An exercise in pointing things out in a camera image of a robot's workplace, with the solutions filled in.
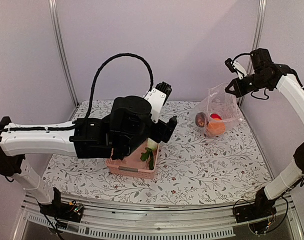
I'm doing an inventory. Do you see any dark purple fruit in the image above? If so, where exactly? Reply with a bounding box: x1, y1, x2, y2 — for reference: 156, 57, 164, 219
195, 112, 206, 128

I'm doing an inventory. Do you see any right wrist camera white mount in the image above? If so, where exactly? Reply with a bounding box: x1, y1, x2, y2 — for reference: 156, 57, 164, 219
224, 58, 247, 80

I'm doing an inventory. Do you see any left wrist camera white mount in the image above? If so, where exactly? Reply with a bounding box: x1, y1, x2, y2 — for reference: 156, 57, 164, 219
144, 82, 172, 124

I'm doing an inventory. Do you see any red apple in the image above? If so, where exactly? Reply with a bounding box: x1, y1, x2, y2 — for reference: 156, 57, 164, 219
210, 113, 222, 121

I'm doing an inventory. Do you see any white eggplant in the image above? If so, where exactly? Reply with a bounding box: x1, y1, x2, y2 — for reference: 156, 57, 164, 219
147, 138, 158, 151

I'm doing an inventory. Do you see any right aluminium frame post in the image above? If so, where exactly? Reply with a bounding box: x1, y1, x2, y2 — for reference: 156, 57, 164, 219
250, 0, 267, 52

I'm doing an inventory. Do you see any aluminium front rail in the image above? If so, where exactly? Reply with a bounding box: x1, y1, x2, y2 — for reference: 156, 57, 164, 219
13, 193, 304, 240

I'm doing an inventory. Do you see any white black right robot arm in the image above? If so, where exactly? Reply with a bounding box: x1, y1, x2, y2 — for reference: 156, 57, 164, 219
224, 48, 304, 218

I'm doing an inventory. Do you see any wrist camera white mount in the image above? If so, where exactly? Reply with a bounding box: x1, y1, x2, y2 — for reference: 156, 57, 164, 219
144, 82, 172, 124
224, 58, 247, 80

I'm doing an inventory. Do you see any floral patterned table mat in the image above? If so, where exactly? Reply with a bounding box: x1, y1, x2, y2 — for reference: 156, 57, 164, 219
43, 101, 271, 205

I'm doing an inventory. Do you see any left aluminium frame post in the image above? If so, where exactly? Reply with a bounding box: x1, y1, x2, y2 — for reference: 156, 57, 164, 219
48, 0, 79, 107

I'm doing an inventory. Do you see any clear zip top bag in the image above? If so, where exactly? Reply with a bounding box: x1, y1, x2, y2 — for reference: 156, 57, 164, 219
189, 83, 243, 137

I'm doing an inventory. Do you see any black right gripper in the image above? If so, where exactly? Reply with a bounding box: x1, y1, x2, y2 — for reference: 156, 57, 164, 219
225, 71, 271, 98

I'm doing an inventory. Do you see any orange tangerine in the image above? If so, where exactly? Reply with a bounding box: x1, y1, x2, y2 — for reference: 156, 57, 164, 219
206, 120, 226, 137

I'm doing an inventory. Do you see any green leafy vegetable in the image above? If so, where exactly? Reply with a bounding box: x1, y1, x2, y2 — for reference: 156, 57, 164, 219
140, 147, 154, 170

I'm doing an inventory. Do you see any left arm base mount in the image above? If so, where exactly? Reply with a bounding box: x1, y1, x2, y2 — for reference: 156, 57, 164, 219
38, 187, 84, 223

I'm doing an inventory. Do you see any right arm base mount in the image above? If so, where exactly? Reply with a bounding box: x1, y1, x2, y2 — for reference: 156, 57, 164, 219
232, 188, 289, 236

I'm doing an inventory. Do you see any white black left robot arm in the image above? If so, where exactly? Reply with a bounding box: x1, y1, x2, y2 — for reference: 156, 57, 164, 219
0, 96, 177, 217

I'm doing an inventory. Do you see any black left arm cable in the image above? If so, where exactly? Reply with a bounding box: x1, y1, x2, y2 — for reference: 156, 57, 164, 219
85, 52, 155, 123

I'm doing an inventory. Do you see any aluminium frame post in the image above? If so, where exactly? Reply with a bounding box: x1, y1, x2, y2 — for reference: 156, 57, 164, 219
250, 0, 267, 52
48, 0, 79, 107

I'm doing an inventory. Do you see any pink plastic basket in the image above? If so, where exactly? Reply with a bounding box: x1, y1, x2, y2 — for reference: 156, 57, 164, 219
105, 141, 159, 179

